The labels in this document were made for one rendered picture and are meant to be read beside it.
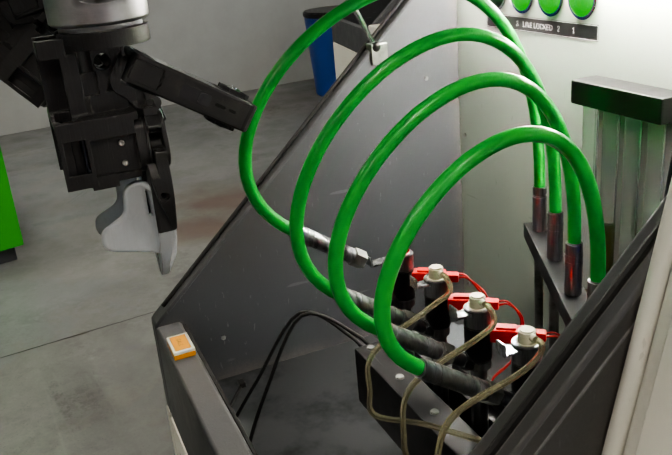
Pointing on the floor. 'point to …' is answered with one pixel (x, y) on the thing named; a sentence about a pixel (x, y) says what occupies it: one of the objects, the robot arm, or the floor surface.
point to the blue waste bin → (321, 52)
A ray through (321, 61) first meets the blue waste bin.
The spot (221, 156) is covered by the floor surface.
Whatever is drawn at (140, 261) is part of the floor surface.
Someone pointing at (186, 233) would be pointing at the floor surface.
